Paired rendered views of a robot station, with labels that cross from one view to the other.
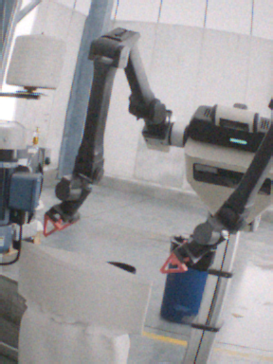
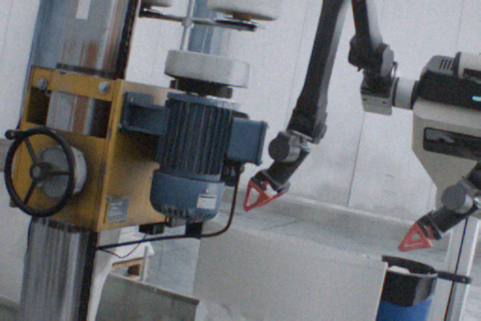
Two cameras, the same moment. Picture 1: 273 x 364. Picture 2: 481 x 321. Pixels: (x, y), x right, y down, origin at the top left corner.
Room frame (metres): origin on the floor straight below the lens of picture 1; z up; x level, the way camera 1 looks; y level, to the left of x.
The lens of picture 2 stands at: (-0.45, 0.22, 1.34)
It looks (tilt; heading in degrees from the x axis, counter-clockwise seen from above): 3 degrees down; 358
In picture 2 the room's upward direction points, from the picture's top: 10 degrees clockwise
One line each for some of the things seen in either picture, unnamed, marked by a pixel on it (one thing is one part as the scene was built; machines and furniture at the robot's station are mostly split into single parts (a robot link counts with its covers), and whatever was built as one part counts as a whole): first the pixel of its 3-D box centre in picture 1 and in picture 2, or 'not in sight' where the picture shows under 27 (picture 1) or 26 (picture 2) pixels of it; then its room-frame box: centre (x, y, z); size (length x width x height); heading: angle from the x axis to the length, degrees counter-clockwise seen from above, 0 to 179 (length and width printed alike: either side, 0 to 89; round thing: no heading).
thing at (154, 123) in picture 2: not in sight; (154, 116); (1.21, 0.47, 1.27); 0.12 x 0.09 x 0.09; 160
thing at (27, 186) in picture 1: (25, 195); (244, 145); (1.22, 0.27, 1.25); 0.10 x 0.08 x 0.12; 5
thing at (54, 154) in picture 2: not in sight; (59, 170); (1.14, 0.64, 1.14); 0.11 x 0.06 x 0.11; 70
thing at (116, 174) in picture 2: not in sight; (101, 147); (1.32, 0.60, 1.18); 0.34 x 0.25 x 0.31; 160
